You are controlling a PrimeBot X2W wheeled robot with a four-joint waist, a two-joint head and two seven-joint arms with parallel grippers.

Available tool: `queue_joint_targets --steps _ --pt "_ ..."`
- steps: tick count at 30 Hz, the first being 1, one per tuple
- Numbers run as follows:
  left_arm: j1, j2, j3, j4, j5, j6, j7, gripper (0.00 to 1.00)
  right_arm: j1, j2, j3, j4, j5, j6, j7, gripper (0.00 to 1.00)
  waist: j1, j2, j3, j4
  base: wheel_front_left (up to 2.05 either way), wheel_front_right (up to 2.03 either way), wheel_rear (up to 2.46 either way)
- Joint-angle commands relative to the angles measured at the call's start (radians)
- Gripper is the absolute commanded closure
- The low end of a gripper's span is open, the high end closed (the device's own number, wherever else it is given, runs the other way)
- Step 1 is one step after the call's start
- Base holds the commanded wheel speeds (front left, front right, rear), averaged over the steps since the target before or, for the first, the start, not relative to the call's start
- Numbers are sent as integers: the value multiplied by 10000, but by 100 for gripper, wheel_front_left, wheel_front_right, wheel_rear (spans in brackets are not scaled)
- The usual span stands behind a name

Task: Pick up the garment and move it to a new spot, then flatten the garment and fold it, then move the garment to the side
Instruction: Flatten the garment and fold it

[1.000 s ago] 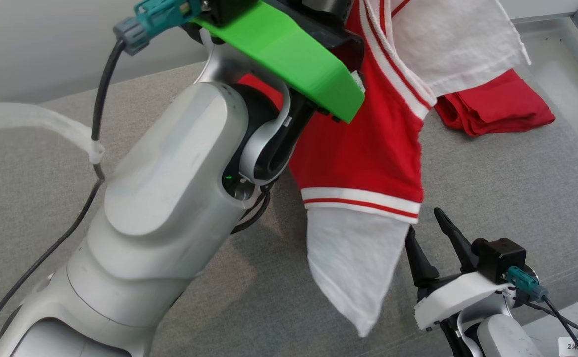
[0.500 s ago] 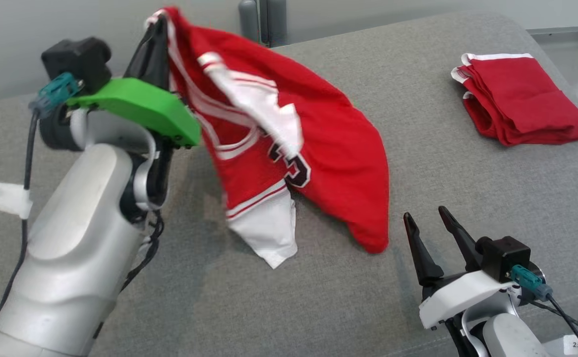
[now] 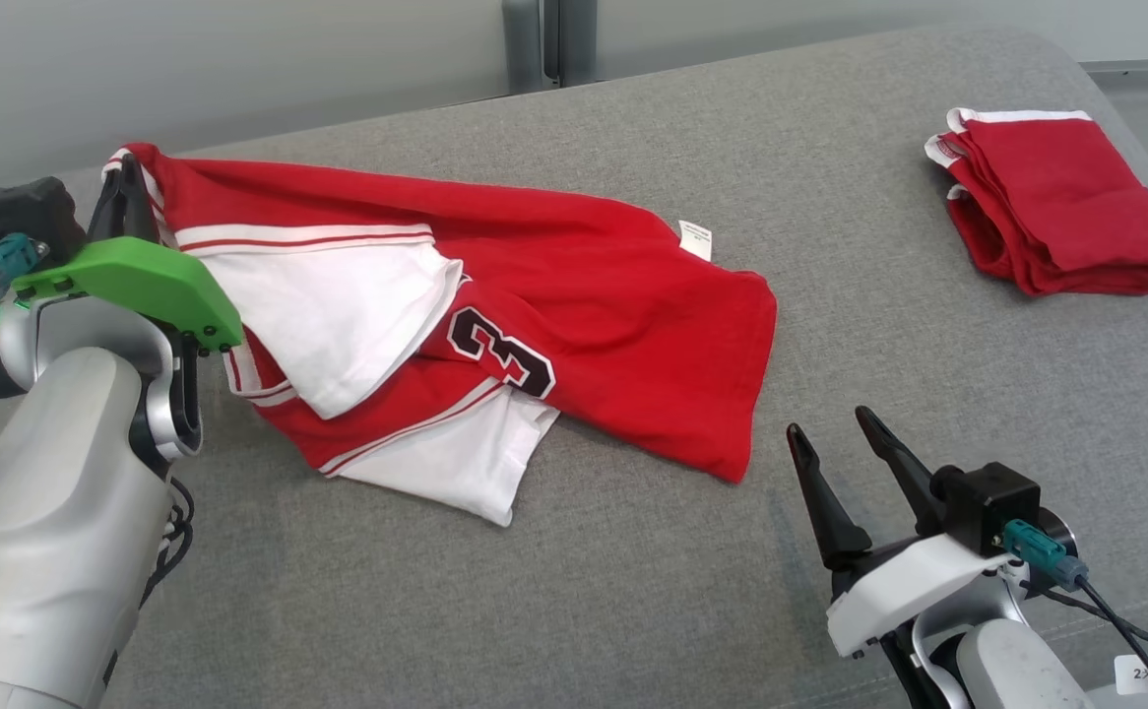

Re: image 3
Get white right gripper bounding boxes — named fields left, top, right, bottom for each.
left=787, top=406, right=1014, bottom=659

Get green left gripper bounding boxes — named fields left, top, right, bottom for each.
left=11, top=153, right=244, bottom=357

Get red white basketball jersey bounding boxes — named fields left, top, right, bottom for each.
left=101, top=143, right=779, bottom=528

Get red shorts with white trim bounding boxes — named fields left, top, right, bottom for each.
left=924, top=106, right=1148, bottom=297

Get teal left camera connector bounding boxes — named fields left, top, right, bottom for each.
left=0, top=233, right=50, bottom=301

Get teal camera connector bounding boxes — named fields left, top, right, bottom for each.
left=1002, top=520, right=1090, bottom=592
left=0, top=233, right=50, bottom=301

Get teal right camera connector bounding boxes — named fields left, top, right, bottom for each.
left=1002, top=520, right=1090, bottom=592

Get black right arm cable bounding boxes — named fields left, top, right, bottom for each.
left=1022, top=576, right=1148, bottom=705

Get grey upright post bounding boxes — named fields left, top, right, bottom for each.
left=502, top=0, right=545, bottom=95
left=556, top=0, right=600, bottom=88

